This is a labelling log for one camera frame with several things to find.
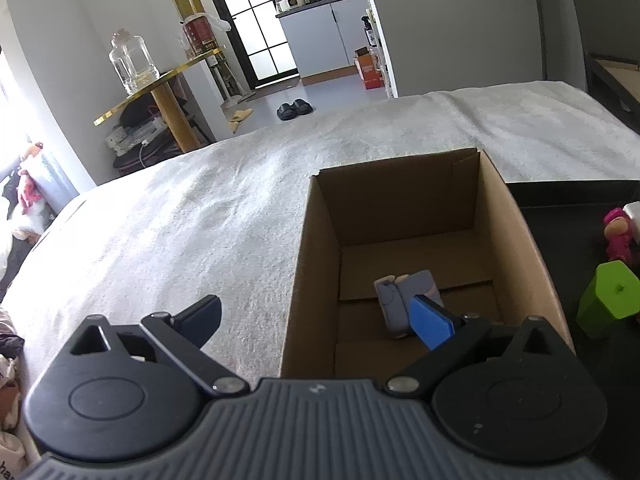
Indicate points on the pink stuffed toy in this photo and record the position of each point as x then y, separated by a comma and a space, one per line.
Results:
30, 190

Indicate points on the white bed blanket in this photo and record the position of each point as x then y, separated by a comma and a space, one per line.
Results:
175, 220

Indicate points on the grey block toy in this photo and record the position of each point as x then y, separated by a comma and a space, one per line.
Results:
395, 300

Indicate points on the yellow slipper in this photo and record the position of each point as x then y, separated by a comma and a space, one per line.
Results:
234, 125
243, 113

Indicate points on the white power strip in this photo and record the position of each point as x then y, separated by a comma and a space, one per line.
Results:
134, 135

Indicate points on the gold round table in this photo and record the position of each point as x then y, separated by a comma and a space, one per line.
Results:
172, 110

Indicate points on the white kitchen cabinet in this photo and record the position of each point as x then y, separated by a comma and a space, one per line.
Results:
320, 40

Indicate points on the white rice cooker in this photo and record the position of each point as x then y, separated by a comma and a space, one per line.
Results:
290, 3

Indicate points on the brown cardboard box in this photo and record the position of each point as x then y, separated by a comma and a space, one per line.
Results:
320, 270

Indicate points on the green block toy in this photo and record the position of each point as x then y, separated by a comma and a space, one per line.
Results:
605, 295

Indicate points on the dark spray bottle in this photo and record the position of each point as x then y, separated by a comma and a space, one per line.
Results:
370, 32

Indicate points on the dark wooden bench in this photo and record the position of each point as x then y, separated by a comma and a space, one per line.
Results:
605, 80

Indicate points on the orange cardboard box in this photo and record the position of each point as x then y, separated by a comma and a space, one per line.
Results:
369, 70

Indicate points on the pink doll figure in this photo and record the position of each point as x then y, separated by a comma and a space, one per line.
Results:
619, 240

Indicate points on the clear glass jar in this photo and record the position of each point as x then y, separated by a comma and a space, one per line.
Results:
132, 62

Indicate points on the red canister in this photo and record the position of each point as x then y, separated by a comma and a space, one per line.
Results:
199, 35

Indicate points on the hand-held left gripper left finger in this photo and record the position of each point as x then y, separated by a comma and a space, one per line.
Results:
202, 316

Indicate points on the black slipper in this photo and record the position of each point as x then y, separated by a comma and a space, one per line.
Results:
286, 111
303, 106

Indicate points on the black tray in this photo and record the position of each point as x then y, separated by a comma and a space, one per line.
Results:
565, 240

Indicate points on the black framed glass door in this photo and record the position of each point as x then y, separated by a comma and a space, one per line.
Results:
235, 30

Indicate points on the crumpled clothes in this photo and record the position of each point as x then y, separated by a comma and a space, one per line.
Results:
9, 360

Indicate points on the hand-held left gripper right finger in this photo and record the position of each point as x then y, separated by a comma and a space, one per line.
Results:
430, 321

